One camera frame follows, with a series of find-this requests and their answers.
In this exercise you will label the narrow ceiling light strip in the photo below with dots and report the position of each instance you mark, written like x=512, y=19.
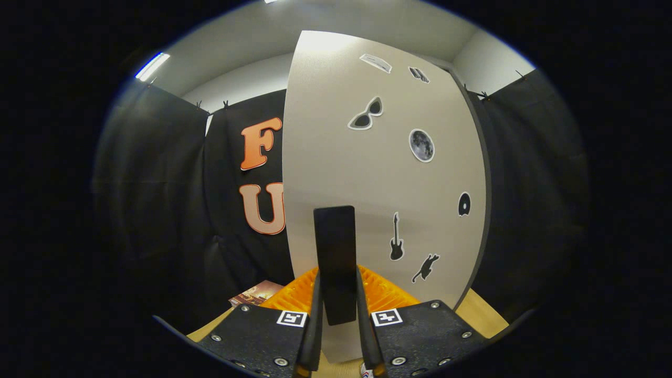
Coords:
x=152, y=66

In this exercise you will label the white canvas shoe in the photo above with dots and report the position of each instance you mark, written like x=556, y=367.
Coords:
x=366, y=371

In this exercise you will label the brown book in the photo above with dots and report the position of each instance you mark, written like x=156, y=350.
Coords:
x=257, y=294

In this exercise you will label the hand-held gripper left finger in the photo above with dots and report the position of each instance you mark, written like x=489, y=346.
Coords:
x=314, y=336

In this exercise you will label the black backdrop cloth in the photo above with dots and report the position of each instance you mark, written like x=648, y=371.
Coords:
x=157, y=210

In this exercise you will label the beige shoe cabinet door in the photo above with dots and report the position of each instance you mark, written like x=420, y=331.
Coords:
x=341, y=157

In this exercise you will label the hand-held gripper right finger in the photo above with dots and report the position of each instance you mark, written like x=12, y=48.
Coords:
x=367, y=341

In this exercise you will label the row of black cloth clips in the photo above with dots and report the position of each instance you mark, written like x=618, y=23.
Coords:
x=226, y=104

